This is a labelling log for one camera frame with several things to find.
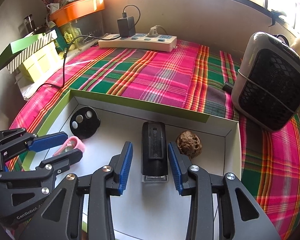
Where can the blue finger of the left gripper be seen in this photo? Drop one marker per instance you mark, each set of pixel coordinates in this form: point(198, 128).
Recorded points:
point(20, 140)

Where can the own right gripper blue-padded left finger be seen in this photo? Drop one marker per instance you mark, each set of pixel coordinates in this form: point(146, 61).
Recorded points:
point(60, 216)

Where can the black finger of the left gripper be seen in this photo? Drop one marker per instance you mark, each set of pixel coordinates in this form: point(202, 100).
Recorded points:
point(62, 158)

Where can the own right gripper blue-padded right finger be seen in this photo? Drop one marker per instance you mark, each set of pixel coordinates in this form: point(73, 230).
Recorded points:
point(240, 215)

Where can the pink oval case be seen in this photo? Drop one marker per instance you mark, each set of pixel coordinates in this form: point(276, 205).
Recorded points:
point(71, 143)

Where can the black round key fob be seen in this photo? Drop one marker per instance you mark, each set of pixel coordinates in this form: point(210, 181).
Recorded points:
point(84, 123)

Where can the green white cardboard tray box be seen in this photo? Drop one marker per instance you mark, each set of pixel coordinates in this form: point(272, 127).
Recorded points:
point(150, 207)

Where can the pale yellow box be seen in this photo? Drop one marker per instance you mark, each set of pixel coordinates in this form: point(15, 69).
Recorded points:
point(40, 63)

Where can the green striped gift box lid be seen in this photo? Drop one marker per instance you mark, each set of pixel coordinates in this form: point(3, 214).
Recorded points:
point(20, 50)

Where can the brown wrinkled walnut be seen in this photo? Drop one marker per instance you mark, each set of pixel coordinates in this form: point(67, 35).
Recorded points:
point(189, 144)

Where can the black rectangular stamp device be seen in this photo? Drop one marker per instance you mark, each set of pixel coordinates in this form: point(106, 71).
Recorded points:
point(154, 166)

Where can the yellow green jar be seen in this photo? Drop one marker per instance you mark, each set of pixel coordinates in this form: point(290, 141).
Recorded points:
point(69, 32)

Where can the white mug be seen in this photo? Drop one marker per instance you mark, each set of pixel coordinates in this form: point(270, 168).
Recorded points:
point(53, 7)

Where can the grey black desk heater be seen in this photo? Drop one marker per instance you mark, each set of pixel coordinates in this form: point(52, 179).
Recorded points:
point(267, 86)

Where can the orange tray shelf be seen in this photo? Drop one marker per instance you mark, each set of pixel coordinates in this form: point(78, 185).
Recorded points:
point(76, 10)

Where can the pink green plaid cloth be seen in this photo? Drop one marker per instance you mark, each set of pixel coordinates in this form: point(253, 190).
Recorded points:
point(190, 77)

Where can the beige power strip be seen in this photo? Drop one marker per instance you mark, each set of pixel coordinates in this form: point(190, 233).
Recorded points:
point(139, 41)

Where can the black power adapter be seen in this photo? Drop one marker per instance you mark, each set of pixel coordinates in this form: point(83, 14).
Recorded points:
point(126, 26)

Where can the white plug in strip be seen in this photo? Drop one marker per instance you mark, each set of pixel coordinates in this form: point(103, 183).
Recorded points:
point(153, 32)

